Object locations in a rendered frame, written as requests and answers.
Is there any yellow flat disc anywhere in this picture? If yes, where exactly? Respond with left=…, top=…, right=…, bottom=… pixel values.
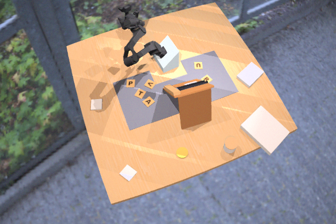
left=176, top=147, right=188, bottom=158

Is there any grey cylindrical container with wooden lid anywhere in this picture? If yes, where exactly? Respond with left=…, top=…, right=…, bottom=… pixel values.
left=224, top=137, right=238, bottom=153

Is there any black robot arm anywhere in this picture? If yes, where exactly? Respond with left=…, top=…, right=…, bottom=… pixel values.
left=123, top=10, right=167, bottom=67

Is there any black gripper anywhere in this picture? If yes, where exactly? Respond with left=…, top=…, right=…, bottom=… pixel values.
left=118, top=4, right=136, bottom=30

